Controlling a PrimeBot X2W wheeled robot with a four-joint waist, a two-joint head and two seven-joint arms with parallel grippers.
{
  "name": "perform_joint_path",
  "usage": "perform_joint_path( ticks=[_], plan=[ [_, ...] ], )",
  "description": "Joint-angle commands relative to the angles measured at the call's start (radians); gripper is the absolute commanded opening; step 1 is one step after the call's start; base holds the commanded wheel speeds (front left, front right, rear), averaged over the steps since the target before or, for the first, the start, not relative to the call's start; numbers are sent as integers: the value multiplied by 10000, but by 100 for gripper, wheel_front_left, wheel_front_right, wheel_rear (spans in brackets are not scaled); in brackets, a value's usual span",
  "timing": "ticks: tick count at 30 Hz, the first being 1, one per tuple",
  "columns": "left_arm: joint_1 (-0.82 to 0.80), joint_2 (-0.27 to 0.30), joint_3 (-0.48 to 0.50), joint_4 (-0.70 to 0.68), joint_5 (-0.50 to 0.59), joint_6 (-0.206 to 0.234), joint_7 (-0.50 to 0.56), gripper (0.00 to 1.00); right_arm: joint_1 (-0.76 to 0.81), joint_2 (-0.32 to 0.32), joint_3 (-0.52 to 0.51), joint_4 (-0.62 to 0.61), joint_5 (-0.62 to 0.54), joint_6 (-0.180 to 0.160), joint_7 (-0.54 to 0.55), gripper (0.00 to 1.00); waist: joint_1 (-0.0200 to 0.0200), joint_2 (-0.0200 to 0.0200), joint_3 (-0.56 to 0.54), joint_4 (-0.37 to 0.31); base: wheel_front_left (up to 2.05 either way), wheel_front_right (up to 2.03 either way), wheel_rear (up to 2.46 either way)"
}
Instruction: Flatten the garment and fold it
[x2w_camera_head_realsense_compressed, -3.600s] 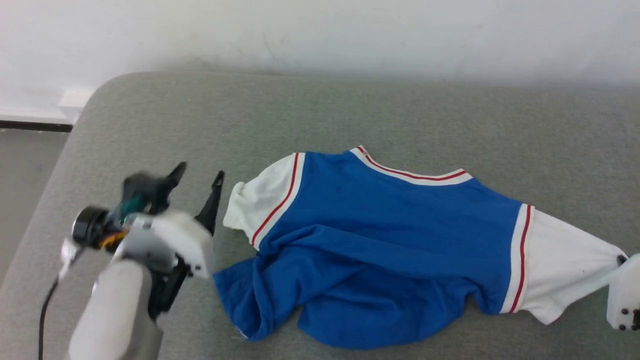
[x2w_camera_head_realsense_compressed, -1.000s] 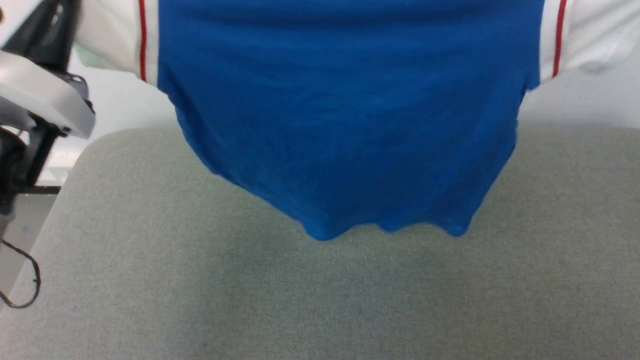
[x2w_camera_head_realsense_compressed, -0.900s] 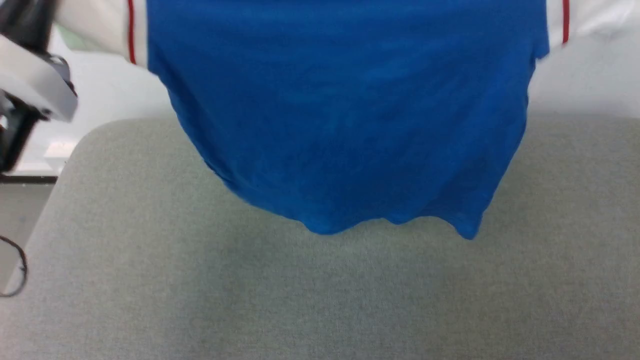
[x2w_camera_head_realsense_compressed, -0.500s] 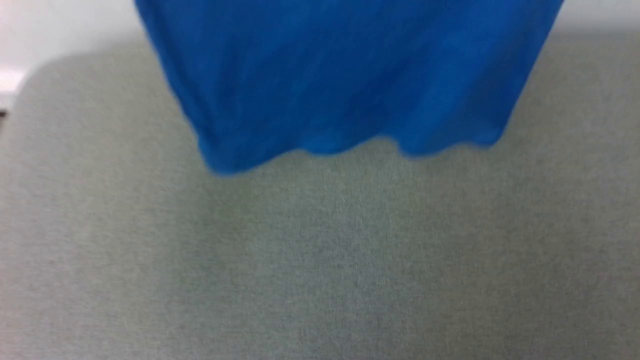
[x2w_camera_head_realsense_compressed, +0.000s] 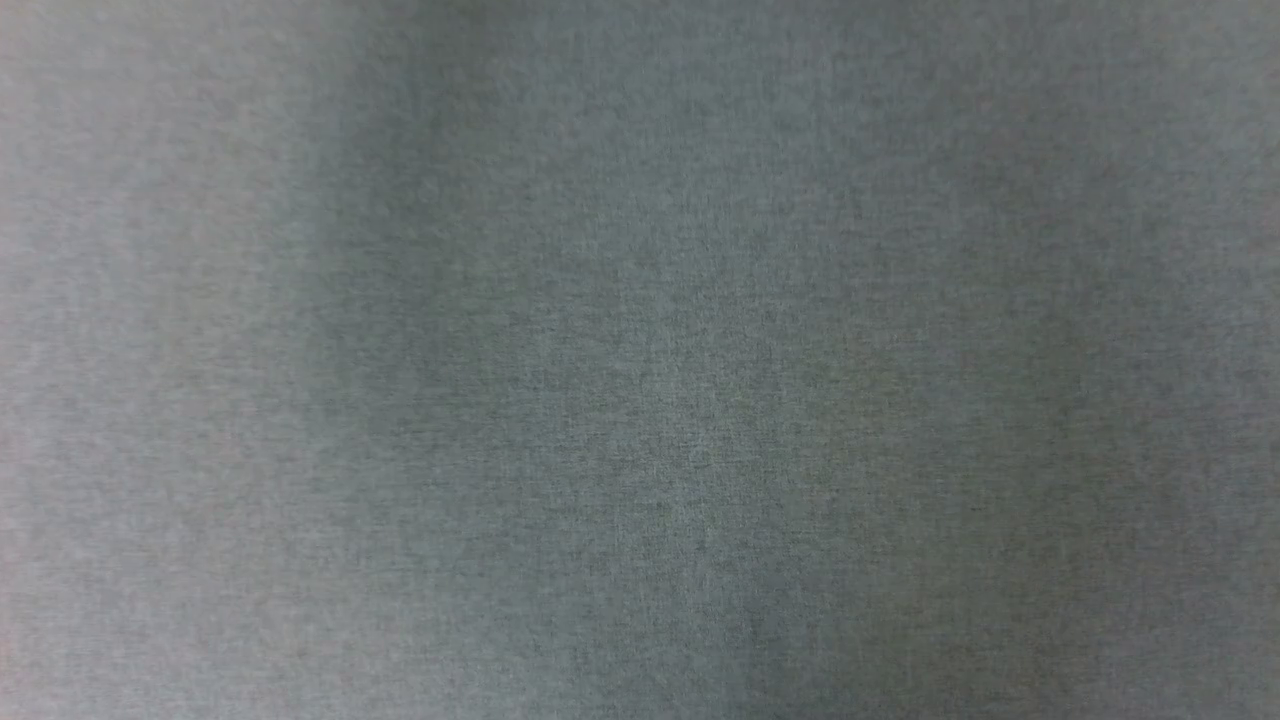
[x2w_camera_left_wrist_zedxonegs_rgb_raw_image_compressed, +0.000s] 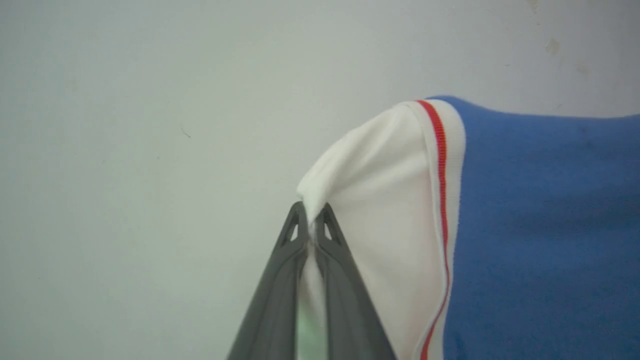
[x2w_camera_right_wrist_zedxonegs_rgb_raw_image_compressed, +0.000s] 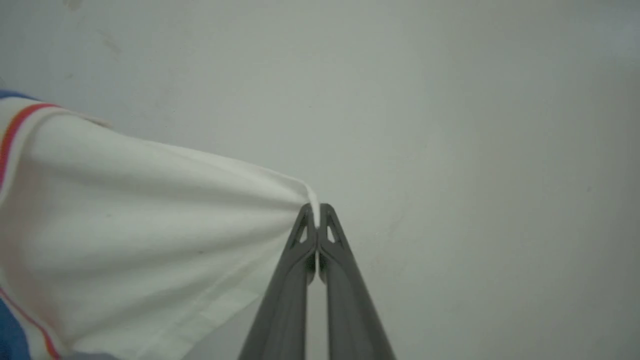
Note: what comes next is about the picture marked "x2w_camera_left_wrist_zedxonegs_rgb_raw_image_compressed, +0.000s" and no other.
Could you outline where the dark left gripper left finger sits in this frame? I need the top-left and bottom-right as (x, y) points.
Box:
(226, 201), (311, 360)

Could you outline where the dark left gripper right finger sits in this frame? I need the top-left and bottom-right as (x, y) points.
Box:
(313, 202), (399, 360)

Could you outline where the blue white red-striped shirt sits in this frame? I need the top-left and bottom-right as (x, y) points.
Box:
(295, 95), (640, 360)

